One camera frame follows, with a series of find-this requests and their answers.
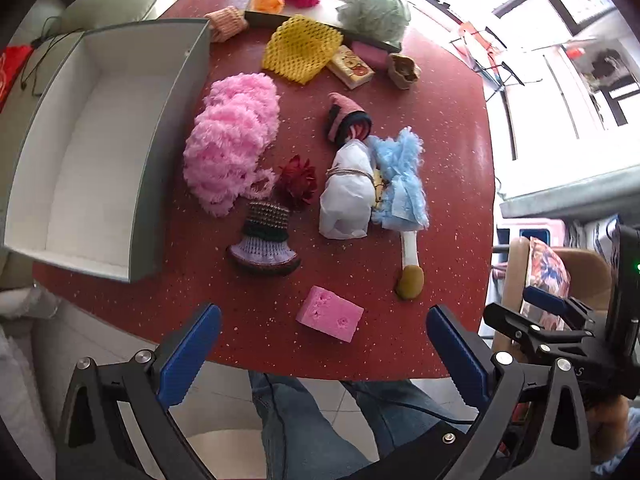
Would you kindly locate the pink black striped sock roll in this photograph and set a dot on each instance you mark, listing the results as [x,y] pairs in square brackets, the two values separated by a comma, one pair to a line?
[345,117]

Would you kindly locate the pink plastic stool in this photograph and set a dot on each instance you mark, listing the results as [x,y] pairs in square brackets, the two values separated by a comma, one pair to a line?
[530,222]

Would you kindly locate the green leather sofa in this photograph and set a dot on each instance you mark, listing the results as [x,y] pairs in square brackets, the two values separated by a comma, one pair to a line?
[115,5]

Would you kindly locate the small tan knitted cup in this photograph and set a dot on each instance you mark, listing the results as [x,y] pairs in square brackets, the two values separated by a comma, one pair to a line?
[402,71]

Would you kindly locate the purple black knitted hat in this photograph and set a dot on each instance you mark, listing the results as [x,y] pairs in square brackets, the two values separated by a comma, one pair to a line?
[262,250]

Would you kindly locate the small cartoon tissue pack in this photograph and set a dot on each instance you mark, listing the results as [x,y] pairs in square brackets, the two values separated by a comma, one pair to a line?
[352,67]

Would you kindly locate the person's left leg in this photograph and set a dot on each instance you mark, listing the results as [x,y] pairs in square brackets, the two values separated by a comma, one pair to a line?
[295,425]

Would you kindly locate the black drying rack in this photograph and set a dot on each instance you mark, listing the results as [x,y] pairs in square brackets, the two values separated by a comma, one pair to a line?
[492,67]

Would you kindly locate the person's right hand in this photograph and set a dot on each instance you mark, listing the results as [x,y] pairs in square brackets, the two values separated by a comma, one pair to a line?
[612,425]

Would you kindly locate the pink fluffy duster head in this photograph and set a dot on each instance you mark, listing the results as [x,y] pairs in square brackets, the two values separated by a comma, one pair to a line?
[225,145]

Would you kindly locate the green mesh bath loofah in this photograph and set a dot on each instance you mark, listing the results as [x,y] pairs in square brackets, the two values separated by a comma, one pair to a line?
[375,12]

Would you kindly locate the red embroidered cushion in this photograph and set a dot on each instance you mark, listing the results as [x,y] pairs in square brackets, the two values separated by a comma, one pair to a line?
[12,72]

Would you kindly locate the blue fluffy duster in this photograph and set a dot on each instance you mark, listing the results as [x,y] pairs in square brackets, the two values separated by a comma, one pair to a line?
[400,175]

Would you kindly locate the shallow grey box lid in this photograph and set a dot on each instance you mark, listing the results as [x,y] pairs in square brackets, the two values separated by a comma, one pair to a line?
[327,10]

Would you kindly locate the wooden chair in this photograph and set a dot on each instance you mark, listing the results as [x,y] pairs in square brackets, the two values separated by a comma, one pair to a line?
[512,280]

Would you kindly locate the pink sponge block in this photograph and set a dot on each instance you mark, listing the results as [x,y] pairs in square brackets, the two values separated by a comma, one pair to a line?
[327,312]

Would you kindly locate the yellow foam fruit net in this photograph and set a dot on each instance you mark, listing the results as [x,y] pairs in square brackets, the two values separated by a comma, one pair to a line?
[300,50]

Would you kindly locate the pink knitted sock roll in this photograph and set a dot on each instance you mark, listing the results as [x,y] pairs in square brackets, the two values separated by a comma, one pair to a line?
[227,22]

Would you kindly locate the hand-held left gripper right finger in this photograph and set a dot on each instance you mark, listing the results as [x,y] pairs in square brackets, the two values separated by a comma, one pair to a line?
[457,355]

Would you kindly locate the floral seat cushion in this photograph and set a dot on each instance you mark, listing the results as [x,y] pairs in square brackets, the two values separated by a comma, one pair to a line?
[547,270]

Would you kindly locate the person's leg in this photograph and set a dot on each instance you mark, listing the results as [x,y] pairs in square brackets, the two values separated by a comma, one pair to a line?
[295,425]
[395,410]

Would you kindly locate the large grey storage box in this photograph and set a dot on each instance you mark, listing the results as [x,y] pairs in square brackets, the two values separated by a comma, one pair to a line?
[90,160]

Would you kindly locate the dark red artificial flower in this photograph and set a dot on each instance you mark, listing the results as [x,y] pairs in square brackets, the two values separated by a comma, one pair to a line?
[295,182]

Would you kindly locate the orange artificial rose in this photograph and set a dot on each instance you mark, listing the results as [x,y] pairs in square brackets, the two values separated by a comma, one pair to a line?
[267,1]

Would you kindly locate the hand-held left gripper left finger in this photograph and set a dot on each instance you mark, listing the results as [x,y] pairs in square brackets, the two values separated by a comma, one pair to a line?
[192,355]

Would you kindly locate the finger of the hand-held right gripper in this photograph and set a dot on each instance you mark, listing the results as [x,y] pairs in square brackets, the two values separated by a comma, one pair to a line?
[505,320]
[545,300]

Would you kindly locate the person's right leg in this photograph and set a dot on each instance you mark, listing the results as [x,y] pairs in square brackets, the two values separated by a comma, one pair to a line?
[395,410]

